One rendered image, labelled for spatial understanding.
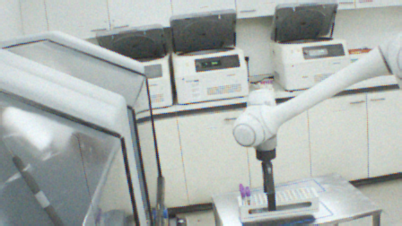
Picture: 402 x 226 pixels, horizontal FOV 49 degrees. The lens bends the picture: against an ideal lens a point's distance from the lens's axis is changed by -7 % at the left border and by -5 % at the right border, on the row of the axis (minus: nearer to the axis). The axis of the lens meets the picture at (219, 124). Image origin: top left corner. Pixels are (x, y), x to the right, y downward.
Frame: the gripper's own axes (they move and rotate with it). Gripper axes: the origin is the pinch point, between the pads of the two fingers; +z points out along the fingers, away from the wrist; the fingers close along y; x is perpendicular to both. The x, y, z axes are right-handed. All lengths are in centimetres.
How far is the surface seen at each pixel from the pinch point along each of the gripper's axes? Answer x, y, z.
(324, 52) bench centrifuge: -75, 201, -27
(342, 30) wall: -110, 262, -38
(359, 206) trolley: -35.2, 0.4, 8.8
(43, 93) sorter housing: 50, -71, -60
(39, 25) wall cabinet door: 149, 214, -77
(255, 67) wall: -25, 258, -13
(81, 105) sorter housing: 43, -70, -56
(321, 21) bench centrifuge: -84, 233, -50
